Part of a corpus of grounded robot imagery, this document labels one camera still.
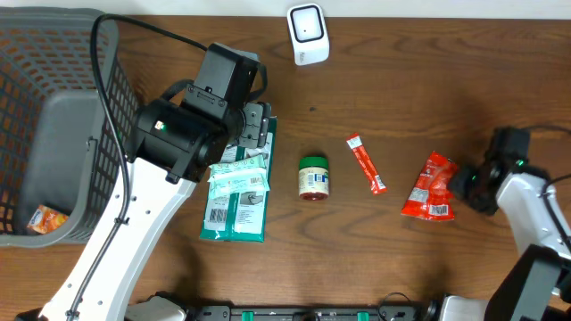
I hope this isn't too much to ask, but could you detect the red snack bag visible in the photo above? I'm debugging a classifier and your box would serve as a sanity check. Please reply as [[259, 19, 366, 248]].
[[401, 152, 458, 221]]

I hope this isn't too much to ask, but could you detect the green lid jar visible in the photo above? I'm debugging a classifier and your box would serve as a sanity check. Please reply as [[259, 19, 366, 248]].
[[298, 156, 329, 201]]

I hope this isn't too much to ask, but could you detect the red instant coffee stick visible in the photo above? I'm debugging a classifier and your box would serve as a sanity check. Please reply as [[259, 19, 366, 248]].
[[346, 133, 387, 194]]

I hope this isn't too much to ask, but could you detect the green 3M gloves package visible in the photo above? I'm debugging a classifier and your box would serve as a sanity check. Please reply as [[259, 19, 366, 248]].
[[200, 117, 277, 243]]

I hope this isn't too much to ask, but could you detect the orange snack packet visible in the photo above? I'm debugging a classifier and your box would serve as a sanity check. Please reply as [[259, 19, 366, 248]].
[[27, 205, 68, 235]]

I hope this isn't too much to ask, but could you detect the pale green wipes pack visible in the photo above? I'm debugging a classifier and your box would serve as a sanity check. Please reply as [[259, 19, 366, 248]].
[[208, 154, 270, 199]]

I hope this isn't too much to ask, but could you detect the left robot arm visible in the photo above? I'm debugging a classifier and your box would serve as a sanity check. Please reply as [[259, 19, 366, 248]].
[[17, 43, 271, 320]]

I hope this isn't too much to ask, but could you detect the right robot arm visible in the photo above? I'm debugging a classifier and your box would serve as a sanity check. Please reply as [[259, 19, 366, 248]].
[[437, 127, 570, 321]]

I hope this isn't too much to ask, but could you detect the white barcode scanner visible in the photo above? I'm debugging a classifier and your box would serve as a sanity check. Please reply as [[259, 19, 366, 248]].
[[286, 3, 330, 66]]

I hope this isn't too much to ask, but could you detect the grey plastic mesh basket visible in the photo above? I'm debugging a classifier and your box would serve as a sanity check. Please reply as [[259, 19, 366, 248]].
[[1, 7, 138, 248]]

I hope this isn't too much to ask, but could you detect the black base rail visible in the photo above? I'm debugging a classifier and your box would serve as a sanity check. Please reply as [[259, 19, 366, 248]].
[[186, 305, 422, 321]]

